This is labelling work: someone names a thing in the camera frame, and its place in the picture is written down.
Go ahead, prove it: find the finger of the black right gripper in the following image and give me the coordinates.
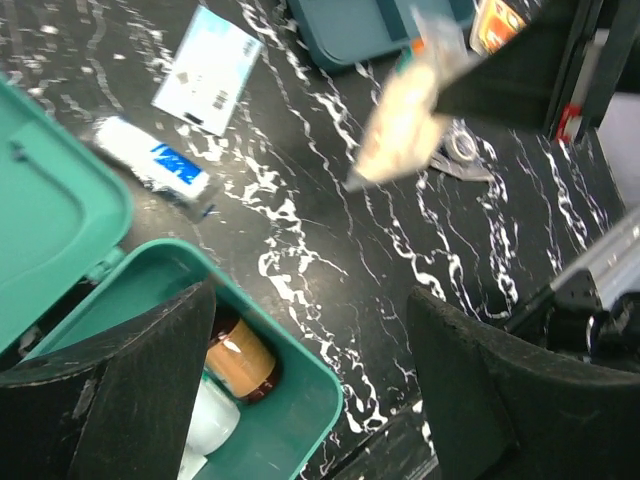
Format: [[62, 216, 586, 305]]
[[435, 1, 590, 131]]

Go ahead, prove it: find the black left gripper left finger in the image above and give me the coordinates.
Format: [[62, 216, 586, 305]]
[[1, 279, 215, 479]]

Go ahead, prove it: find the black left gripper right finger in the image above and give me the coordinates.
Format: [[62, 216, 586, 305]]
[[406, 286, 639, 479]]

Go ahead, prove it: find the white plastic bottle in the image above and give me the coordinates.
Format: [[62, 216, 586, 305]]
[[177, 373, 241, 480]]

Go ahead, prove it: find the bag of cotton balls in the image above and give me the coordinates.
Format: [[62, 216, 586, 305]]
[[343, 7, 471, 192]]

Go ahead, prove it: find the brown medicine bottle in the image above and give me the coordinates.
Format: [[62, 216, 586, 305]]
[[205, 306, 281, 404]]

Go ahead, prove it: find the teal divider tray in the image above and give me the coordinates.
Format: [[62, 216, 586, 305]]
[[287, 0, 475, 72]]

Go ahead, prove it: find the bandage roll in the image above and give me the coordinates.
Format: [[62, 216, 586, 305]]
[[88, 115, 217, 221]]

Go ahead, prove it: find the green medicine kit box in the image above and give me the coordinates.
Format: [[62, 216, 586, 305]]
[[1, 84, 342, 479]]

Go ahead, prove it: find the light blue sachet packet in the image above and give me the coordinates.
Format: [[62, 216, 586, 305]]
[[152, 6, 263, 136]]

